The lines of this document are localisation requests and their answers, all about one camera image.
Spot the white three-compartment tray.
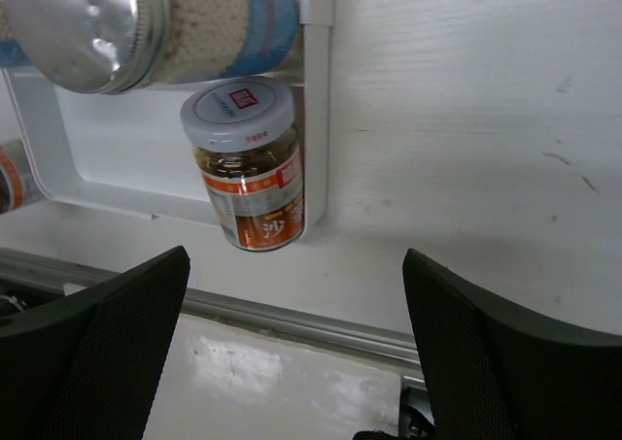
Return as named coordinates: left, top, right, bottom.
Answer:
left=2, top=0, right=334, bottom=225

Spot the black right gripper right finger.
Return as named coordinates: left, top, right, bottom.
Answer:
left=402, top=249, right=621, bottom=439

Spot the dark white-lid jar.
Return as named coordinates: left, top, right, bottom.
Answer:
left=0, top=140, right=45, bottom=214

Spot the silver-lid spice jar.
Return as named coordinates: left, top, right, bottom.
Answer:
left=1, top=0, right=303, bottom=94
left=0, top=9, right=33, bottom=68

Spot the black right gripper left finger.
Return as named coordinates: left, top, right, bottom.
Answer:
left=1, top=246, right=190, bottom=439

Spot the pale white-lid jar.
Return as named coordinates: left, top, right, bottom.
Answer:
left=180, top=76, right=305, bottom=252

